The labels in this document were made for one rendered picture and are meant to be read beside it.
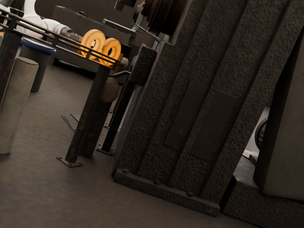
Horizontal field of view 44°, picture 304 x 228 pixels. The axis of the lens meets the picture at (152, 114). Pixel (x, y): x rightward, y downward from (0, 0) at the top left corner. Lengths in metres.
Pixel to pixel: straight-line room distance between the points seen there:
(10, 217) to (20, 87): 0.70
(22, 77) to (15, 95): 0.10
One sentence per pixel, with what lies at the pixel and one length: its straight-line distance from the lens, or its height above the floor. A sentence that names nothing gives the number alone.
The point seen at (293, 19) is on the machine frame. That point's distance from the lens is 2.31.
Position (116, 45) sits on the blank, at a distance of 2.14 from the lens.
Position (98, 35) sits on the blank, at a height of 0.78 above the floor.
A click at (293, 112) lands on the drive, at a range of 2.36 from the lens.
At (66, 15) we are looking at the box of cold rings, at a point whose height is 0.67.
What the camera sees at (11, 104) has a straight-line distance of 2.07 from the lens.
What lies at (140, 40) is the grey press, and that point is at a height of 0.72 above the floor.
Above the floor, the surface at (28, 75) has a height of 0.46.
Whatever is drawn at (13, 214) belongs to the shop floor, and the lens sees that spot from 1.70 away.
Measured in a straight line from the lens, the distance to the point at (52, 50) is 3.45.
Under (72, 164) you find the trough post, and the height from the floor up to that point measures 0.01.
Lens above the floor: 0.90
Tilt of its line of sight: 12 degrees down
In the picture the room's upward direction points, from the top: 22 degrees clockwise
